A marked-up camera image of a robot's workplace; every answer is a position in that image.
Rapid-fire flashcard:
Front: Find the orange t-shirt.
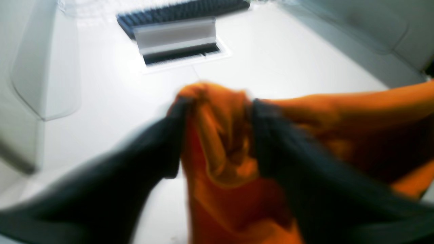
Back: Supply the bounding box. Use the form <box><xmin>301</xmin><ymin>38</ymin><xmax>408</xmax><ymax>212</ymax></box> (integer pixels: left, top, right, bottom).
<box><xmin>176</xmin><ymin>82</ymin><xmax>433</xmax><ymax>244</ymax></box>

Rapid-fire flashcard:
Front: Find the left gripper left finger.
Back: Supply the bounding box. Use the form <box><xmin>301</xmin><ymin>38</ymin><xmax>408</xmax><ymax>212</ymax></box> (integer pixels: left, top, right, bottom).
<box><xmin>1</xmin><ymin>97</ymin><xmax>190</xmax><ymax>244</ymax></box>

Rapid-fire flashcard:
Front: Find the grey left side panel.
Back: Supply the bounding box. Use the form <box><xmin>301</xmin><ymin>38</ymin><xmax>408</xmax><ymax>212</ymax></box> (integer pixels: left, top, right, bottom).
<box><xmin>0</xmin><ymin>0</ymin><xmax>81</xmax><ymax>175</ymax></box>

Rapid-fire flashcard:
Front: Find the grey panel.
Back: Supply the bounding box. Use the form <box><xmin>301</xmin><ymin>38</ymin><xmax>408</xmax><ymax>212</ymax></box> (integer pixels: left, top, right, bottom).
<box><xmin>0</xmin><ymin>0</ymin><xmax>81</xmax><ymax>175</ymax></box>
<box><xmin>278</xmin><ymin>0</ymin><xmax>433</xmax><ymax>88</ymax></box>

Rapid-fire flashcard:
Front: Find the grey right side panel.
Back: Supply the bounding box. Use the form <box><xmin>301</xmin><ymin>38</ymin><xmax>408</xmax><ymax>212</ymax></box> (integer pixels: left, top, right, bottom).
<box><xmin>278</xmin><ymin>0</ymin><xmax>433</xmax><ymax>88</ymax></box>

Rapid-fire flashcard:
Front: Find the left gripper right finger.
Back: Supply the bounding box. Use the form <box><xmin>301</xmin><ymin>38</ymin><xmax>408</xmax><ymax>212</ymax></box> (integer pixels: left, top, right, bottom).
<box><xmin>251</xmin><ymin>99</ymin><xmax>434</xmax><ymax>244</ymax></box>

